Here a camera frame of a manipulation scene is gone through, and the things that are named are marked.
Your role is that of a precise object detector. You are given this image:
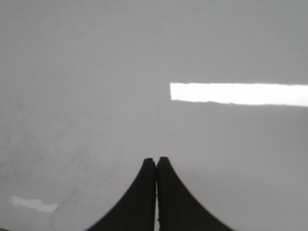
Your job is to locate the white whiteboard with aluminium frame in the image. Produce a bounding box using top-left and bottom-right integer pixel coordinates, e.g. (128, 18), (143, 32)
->
(0, 0), (308, 231)

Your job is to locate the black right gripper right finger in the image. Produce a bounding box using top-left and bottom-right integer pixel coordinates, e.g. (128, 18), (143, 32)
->
(156, 157), (232, 231)

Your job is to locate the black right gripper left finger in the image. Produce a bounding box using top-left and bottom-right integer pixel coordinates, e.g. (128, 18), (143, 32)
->
(88, 158), (156, 231)

